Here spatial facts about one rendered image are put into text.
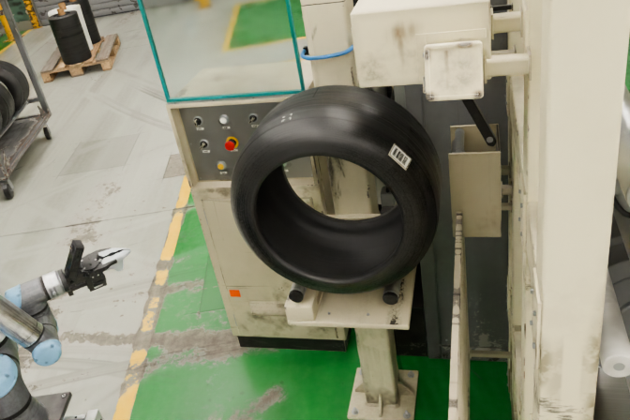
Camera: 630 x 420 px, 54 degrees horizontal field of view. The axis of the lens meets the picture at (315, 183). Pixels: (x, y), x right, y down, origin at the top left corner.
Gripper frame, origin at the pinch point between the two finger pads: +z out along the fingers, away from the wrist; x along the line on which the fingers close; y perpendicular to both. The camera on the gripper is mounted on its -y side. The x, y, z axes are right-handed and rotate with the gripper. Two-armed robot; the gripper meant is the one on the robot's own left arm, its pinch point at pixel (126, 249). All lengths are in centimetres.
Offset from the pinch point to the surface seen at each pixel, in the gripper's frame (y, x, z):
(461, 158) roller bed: -18, 41, 95
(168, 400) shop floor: 111, -30, -3
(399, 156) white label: -37, 53, 65
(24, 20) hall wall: 221, -949, 26
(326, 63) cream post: -43, 8, 71
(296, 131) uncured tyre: -43, 35, 46
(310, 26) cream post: -54, 4, 68
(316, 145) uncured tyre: -40, 40, 48
